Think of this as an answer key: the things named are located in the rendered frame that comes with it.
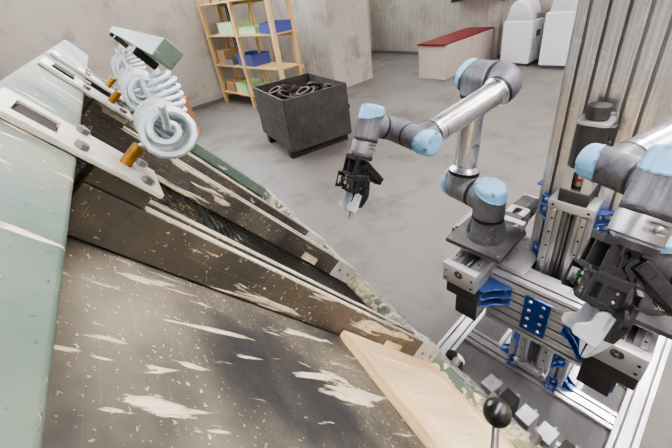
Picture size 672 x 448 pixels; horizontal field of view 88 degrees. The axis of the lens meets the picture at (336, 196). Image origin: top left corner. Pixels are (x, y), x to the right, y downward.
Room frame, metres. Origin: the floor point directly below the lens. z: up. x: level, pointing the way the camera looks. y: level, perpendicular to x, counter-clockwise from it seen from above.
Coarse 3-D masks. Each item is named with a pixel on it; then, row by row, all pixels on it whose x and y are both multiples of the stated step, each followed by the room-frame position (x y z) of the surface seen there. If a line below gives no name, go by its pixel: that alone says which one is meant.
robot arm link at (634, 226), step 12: (612, 216) 0.44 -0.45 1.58; (624, 216) 0.42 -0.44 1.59; (636, 216) 0.41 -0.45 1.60; (648, 216) 0.40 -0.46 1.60; (612, 228) 0.42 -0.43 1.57; (624, 228) 0.41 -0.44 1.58; (636, 228) 0.40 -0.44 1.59; (648, 228) 0.39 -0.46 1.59; (660, 228) 0.38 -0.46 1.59; (636, 240) 0.39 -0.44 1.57; (648, 240) 0.38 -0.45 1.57; (660, 240) 0.38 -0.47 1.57
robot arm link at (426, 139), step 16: (496, 64) 1.14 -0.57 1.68; (512, 64) 1.12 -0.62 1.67; (496, 80) 1.06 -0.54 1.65; (512, 80) 1.05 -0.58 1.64; (480, 96) 1.02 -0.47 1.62; (496, 96) 1.02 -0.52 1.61; (512, 96) 1.04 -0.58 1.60; (448, 112) 0.98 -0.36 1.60; (464, 112) 0.97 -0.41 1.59; (480, 112) 0.99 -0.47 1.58; (416, 128) 0.94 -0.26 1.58; (432, 128) 0.93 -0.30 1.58; (448, 128) 0.94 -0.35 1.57; (416, 144) 0.90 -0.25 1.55; (432, 144) 0.89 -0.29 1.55
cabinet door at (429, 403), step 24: (360, 336) 0.55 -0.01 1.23; (360, 360) 0.46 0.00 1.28; (384, 360) 0.50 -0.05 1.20; (408, 360) 0.58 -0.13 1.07; (384, 384) 0.39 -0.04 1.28; (408, 384) 0.44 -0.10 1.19; (432, 384) 0.52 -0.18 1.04; (408, 408) 0.34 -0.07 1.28; (432, 408) 0.39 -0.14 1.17; (456, 408) 0.45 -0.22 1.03; (432, 432) 0.31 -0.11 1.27; (456, 432) 0.35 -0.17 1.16; (480, 432) 0.40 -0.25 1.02
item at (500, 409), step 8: (488, 400) 0.26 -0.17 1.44; (496, 400) 0.26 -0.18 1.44; (488, 408) 0.25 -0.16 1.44; (496, 408) 0.25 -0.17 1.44; (504, 408) 0.24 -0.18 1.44; (488, 416) 0.24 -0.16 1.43; (496, 416) 0.24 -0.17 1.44; (504, 416) 0.24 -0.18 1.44; (496, 424) 0.23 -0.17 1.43; (504, 424) 0.23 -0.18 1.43; (496, 432) 0.23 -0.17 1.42; (496, 440) 0.22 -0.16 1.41
